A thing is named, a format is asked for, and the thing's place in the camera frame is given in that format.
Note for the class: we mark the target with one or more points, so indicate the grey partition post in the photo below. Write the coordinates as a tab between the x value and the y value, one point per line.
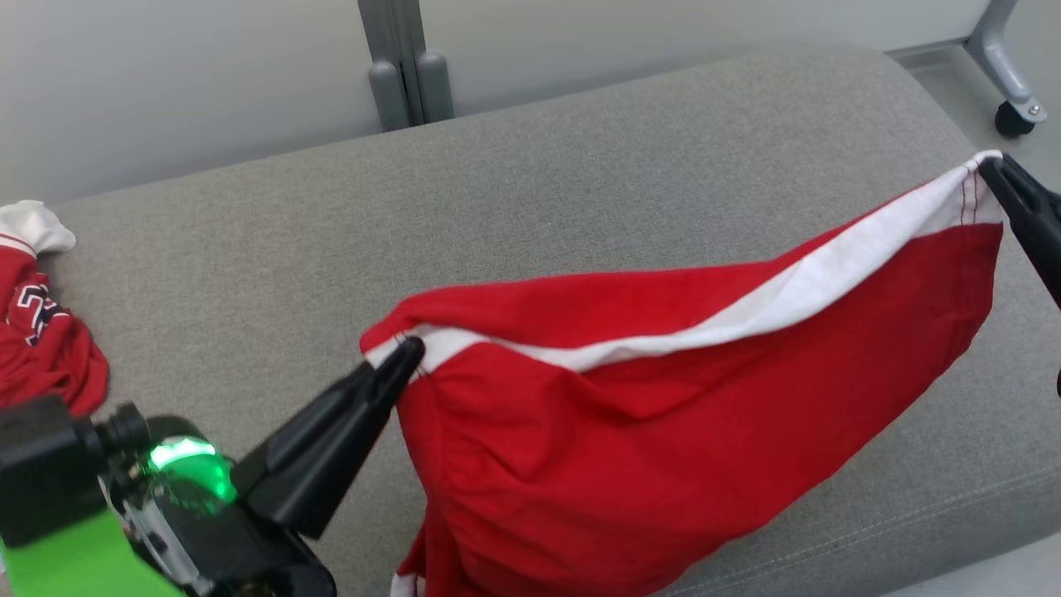
406	58

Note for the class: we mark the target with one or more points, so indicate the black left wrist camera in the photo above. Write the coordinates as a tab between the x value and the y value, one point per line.
46	464

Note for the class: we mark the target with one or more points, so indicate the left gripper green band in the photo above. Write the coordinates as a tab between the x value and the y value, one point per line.
215	539

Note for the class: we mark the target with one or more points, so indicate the grey fabric sofa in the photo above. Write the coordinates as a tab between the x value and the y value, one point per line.
249	249

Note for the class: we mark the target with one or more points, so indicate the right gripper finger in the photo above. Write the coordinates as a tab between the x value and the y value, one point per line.
1036	236
1036	195

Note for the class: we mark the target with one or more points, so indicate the red jersey with white sleeve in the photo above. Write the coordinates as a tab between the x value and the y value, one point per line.
41	348

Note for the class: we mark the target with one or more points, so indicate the grey leg with black caster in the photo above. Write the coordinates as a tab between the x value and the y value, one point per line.
1007	75

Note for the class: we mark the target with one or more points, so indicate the red shorts with white trim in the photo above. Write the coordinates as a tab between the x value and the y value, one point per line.
663	431

